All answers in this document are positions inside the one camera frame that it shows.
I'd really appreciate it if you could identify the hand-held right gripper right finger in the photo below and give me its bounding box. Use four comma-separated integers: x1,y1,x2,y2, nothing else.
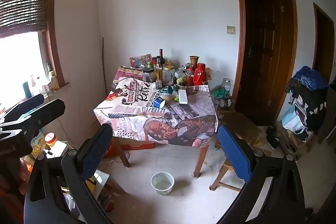
217,125,314,224

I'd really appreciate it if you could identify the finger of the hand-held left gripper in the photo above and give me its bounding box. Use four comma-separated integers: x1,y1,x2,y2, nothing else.
3,93,45,121
14,99,66,135

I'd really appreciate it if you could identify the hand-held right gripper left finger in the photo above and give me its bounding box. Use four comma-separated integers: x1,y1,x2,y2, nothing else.
24,123,114,224

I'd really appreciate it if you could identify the white plastic bucket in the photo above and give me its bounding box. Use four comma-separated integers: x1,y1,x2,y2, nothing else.
150,172,175,195

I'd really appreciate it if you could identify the white rectangular box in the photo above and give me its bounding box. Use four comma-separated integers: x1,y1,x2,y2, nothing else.
178,89,189,105

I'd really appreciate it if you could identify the dark bottle on windowsill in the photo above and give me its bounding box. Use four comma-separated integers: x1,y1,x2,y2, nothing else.
23,81,32,100

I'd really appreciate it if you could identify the wooden stool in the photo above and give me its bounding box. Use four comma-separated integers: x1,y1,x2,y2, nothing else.
209,158,246,192

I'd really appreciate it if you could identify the jar with red lid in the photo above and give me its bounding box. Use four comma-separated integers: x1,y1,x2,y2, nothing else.
44,132,58,149

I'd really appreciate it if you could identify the wooden bench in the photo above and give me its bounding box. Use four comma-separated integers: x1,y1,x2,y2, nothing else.
217,106,263,146

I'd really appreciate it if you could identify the yellowish glass bottle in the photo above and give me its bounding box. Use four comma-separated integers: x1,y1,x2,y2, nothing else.
49,70,59,89

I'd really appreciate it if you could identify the wooden table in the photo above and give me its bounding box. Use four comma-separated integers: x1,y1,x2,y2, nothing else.
112,135,210,178

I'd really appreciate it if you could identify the red and tan cardboard box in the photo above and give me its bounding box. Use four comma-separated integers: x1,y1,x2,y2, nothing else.
106,138,156,159

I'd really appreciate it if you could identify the black shoe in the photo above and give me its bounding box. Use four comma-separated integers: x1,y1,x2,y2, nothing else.
265,126,281,150

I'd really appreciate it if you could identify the metal tin can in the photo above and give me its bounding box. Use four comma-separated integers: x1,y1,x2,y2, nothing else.
219,97,234,109

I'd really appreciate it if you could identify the green plastic bag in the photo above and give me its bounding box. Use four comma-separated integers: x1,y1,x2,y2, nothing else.
212,88,228,100

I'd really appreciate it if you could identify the printed tablecloth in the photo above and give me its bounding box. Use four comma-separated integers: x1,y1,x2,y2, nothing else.
94,67,219,147

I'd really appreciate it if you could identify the light blue bag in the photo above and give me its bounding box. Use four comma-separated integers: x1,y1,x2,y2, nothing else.
281,106,306,136

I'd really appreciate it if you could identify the empty glass jar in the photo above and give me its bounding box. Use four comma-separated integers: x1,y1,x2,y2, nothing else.
222,78,232,94

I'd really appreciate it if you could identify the thin wooden stick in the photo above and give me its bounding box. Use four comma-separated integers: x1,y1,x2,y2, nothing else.
101,37,108,94

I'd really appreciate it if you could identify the red thermos flask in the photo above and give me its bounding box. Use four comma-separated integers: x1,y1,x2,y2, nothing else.
196,63,206,86

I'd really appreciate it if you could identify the glass jar with dark lid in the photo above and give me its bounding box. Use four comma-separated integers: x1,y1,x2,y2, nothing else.
143,68,155,83

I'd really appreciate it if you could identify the black garment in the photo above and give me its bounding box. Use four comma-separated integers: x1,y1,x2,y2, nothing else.
289,85,331,135

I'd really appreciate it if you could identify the red snack packet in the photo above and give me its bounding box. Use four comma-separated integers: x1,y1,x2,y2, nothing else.
129,54,153,68

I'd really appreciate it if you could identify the clear labelled glass bottle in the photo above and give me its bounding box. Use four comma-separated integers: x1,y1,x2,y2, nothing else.
154,56,162,81

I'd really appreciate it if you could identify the glass jar yellow lid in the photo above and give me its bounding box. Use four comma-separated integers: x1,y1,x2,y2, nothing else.
162,64,175,86

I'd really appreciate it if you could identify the blue knitted cloth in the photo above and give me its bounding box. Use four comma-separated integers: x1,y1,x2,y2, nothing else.
292,66,330,92

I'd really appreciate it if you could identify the dark wooden door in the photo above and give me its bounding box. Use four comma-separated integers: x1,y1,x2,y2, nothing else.
312,3,335,83
234,0,298,127

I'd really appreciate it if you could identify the wooden window frame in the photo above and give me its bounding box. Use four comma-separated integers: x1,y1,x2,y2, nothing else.
39,0,71,89

